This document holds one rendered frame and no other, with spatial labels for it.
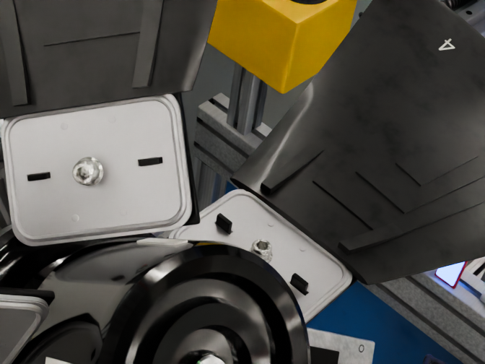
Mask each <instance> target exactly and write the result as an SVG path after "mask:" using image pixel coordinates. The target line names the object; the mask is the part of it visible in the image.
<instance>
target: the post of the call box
mask: <svg viewBox="0 0 485 364"><path fill-rule="evenodd" d="M267 89H268V84H266V83H265V82H264V81H262V80H261V79H259V78H257V76H255V75H254V74H252V73H250V72H249V71H248V70H247V69H245V68H243V67H242V66H241V65H239V64H238V63H236V62H235V68H234V74H233V78H232V88H231V93H230V102H229V108H228V112H227V122H226V123H227V124H229V125H230V126H231V127H232V128H235V129H236V130H237V131H238V132H240V133H241V134H242V135H244V136H245V135H246V134H248V133H250V132H251V131H252V130H254V129H256V128H258V127H259V126H260V125H261V121H262V117H263V109H264V105H265V101H266V94H267Z"/></svg>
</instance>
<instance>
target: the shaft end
mask: <svg viewBox="0 0 485 364"><path fill-rule="evenodd" d="M195 364H226V363H225V362H224V361H223V359H222V358H220V357H219V356H217V355H204V356H203V357H201V358H199V359H198V360H197V361H196V362H195Z"/></svg>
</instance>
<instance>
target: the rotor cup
mask: <svg viewBox="0 0 485 364"><path fill-rule="evenodd" d="M146 238H156V237H155V236H154V235H153V234H152V233H142V234H135V235H124V236H117V237H111V238H99V239H92V240H81V241H74V242H68V243H56V244H50V245H43V246H28V245H25V244H23V243H22V242H20V241H19V240H18V239H17V237H16V236H15V234H14V232H13V229H11V230H9V231H7V232H5V234H3V235H2V236H0V287H13V288H23V289H33V290H51V291H54V293H55V299H54V300H53V302H52V303H51V304H50V305H49V306H48V307H49V314H48V316H47V318H46V319H45V321H44V322H43V323H42V324H41V325H40V327H39V328H38V330H37V331H36V332H35V333H34V335H33V336H32V337H31V339H30V340H29V342H28V343H27V344H26V345H25V347H24V348H23V349H22V351H21V352H20V354H18V356H17V357H16V358H15V360H14V361H13V363H12V364H45V359H46V357H50V358H54V359H57V360H62V361H64V362H68V363H72V364H195V362H196V361H197V360H198V359H199V358H201V357H203V356H204V355H217V356H219V357H220V358H222V359H223V361H224V362H225V363H226V364H311V360H310V343H309V338H308V333H307V327H306V324H305V320H304V317H303V315H302V311H301V309H300V306H299V303H298V302H297V299H296V297H295V296H294V293H293V292H292V290H291V289H290V287H289V286H288V284H287V283H286V281H285V280H284V278H283V277H282V276H281V275H280V274H279V273H278V272H277V271H276V270H275V269H274V268H273V267H272V266H271V265H270V264H269V263H268V262H266V261H265V260H263V259H262V258H261V257H259V256H257V255H255V254H254V253H251V252H249V251H247V250H245V249H244V248H241V247H239V246H236V245H233V244H230V243H225V242H221V241H215V240H190V239H179V240H188V242H186V243H181V244H178V245H175V246H173V245H161V244H149V243H137V241H140V240H143V239H146Z"/></svg>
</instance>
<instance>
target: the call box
mask: <svg viewBox="0 0 485 364"><path fill-rule="evenodd" d="M356 4H357V0H218V2H217V7H216V11H215V13H214V18H213V22H212V24H211V29H210V33H209V37H208V40H207V43H209V44H210V45H212V46H213V47H215V48H216V49H217V50H219V51H221V52H222V53H223V54H224V55H226V56H228V57H229V58H231V59H232V60H233V61H235V62H236V63H238V64H239V65H241V66H242V67H243V68H245V69H247V70H248V71H249V72H250V73H252V74H254V75H255V76H257V78H259V79H261V80H262V81H264V82H265V83H266V84H268V85H269V86H271V87H272V88H274V89H275V90H276V91H278V92H280V93H282V94H284V93H286V92H288V91H290V90H291V89H293V88H294V87H296V86H297V85H299V84H301V83H303V82H304V81H305V80H307V79H309V78H311V77H312V76H314V75H315V74H317V73H318V72H319V71H320V70H321V69H322V67H323V66H324V64H325V63H326V62H327V60H329V58H330V57H331V55H332V54H333V52H334V51H335V50H336V49H337V48H338V46H339V45H340V43H341V42H342V40H343V39H344V38H345V37H346V35H347V34H348V33H349V30H350V27H351V22H352V19H353V16H354V10H355V7H356Z"/></svg>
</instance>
